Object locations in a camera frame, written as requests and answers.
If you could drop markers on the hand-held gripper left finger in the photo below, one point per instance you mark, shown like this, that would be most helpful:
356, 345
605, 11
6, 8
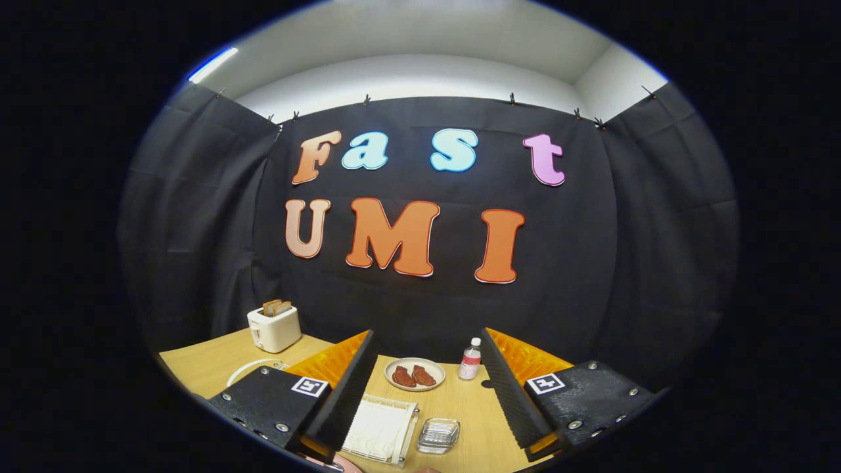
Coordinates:
348, 394

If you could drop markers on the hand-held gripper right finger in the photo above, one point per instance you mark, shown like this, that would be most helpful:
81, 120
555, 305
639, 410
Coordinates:
512, 394

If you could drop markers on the pink plate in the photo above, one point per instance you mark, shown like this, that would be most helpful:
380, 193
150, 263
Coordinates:
351, 465

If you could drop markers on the beige plate with meat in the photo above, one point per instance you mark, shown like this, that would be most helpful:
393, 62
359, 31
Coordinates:
414, 362

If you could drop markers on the white drip tray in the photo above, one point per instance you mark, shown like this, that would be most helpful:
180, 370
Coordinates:
378, 430

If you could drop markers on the clear water bottle red label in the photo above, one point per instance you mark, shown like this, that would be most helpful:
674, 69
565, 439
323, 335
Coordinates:
470, 361

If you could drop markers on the brown meat piece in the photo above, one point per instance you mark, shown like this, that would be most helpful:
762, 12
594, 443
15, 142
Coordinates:
424, 376
404, 377

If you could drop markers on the white toaster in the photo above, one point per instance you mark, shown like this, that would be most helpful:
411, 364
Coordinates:
276, 332

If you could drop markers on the brown toast slice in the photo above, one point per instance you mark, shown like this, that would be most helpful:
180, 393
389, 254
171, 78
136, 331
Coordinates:
269, 307
284, 309

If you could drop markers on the narrow ceiling light strip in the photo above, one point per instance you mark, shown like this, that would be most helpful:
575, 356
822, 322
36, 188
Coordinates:
213, 64

